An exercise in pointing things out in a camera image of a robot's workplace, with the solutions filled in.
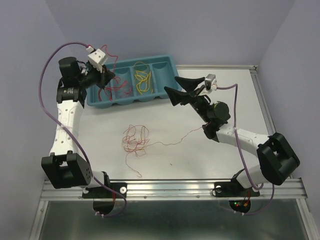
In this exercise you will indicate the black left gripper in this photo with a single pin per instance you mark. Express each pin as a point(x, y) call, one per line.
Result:
point(105, 77)

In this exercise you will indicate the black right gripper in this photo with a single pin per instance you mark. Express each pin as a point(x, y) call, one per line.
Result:
point(185, 98)

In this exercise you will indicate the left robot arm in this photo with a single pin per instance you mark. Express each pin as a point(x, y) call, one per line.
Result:
point(67, 165)

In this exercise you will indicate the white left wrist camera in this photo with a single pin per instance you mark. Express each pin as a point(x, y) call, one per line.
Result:
point(97, 58)

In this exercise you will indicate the aluminium front mounting rail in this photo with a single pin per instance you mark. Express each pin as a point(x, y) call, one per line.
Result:
point(168, 190)

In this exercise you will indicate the teal four-compartment tray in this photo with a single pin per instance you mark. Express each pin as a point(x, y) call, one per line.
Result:
point(139, 79)

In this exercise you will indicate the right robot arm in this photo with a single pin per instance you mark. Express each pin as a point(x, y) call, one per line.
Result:
point(265, 158)

